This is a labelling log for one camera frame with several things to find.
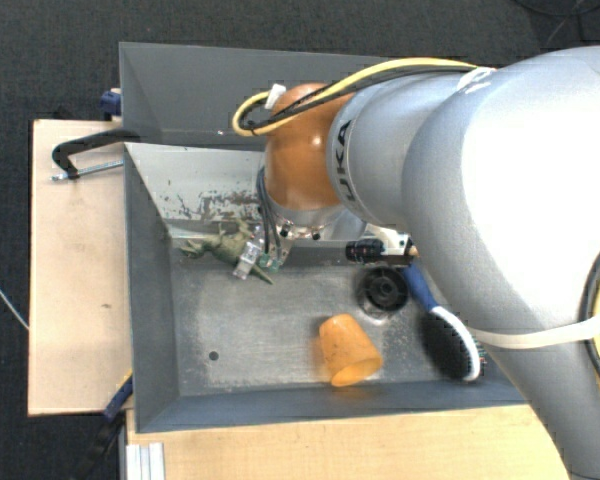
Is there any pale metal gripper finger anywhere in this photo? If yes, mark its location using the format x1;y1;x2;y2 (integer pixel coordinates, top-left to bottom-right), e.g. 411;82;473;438
232;241;262;282

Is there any green toy dinosaur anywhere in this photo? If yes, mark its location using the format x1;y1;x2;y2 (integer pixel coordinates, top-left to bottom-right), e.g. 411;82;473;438
179;220;276;286

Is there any grey metal bin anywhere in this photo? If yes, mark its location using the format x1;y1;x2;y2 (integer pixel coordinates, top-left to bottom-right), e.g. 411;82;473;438
118;41;529;434

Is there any orange plastic cup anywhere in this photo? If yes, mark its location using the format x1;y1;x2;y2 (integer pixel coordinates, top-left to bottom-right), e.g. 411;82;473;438
317;312;385;389

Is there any pale wood flat board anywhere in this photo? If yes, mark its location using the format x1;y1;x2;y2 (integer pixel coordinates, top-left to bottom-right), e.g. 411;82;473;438
27;119;134;417

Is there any blue and white hairbrush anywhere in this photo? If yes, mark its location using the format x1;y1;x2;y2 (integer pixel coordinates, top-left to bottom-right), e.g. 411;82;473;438
398;261;483;384

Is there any black cylinder on white bracket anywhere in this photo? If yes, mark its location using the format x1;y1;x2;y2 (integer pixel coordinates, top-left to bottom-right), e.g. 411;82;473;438
344;225;420;269

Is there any black round ribbed ring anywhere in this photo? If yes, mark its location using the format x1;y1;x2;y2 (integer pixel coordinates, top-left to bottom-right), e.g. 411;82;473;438
355;266;411;315

